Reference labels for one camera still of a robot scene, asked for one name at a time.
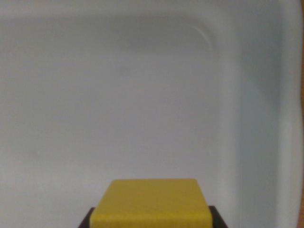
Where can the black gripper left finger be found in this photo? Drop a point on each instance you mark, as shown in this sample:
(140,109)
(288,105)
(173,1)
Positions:
(86,219)

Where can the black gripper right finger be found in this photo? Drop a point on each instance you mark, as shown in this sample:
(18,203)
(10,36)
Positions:
(218,218)

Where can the yellow cube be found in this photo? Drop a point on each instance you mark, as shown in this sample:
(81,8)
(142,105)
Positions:
(152,204)

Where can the grey plastic bin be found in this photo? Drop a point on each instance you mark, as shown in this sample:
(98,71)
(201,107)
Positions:
(133,95)

